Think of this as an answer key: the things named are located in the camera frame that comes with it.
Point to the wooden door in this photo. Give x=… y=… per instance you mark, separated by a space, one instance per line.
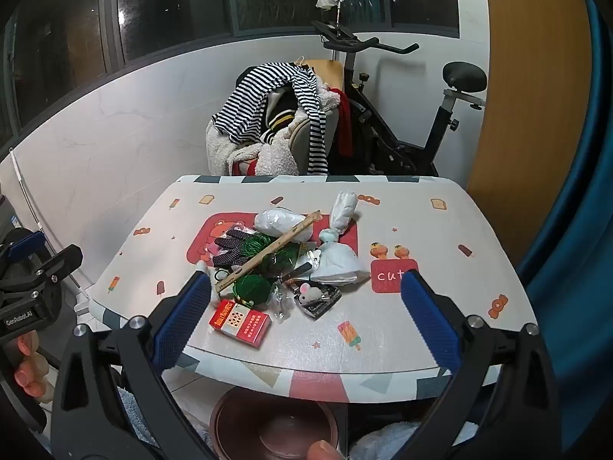
x=527 y=81

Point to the toy mouse package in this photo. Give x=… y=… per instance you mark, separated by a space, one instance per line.
x=309 y=293

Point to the black exercise bike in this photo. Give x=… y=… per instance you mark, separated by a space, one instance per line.
x=459 y=74

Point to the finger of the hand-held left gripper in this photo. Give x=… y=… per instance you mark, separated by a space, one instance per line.
x=60 y=263
x=26 y=244

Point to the crumpled white plastic bag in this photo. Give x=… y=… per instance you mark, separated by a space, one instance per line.
x=277 y=220

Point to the dark window with frame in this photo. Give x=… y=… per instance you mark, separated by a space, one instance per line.
x=167 y=9

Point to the white pole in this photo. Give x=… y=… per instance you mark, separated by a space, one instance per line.
x=33 y=201

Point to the person's left hand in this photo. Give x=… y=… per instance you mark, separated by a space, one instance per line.
x=31 y=369

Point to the wooden ruler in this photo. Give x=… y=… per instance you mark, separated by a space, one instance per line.
x=282 y=244

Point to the light blue fluffy towel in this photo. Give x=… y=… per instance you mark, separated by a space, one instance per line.
x=131 y=412

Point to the red cigarette box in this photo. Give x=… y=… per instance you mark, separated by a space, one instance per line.
x=239 y=323

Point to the black jacket with striped cuffs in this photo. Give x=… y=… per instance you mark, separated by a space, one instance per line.
x=282 y=120

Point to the dark red basin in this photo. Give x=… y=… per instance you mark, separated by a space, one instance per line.
x=268 y=417

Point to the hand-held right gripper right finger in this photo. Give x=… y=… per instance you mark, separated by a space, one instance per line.
x=431 y=321

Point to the beige chair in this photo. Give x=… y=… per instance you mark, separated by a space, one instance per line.
x=330 y=74

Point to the clear plastic wrapper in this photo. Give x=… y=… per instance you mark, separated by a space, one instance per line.
x=281 y=304

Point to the twisted white plastic bag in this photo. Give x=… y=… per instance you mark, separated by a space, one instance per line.
x=344 y=211

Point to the person's right hand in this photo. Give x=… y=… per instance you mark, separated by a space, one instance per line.
x=323 y=451

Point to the red cloth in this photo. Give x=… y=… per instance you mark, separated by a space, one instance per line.
x=345 y=124

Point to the black dotted glove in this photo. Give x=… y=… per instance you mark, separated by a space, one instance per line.
x=234 y=247

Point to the blue curtain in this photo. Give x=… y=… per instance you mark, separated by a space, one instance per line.
x=584 y=201

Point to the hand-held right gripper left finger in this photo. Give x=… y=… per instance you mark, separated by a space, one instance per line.
x=184 y=316

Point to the black white striped shirt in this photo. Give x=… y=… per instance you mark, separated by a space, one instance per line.
x=254 y=91

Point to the pale blue plastic bag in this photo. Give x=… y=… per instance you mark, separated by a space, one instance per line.
x=340 y=261

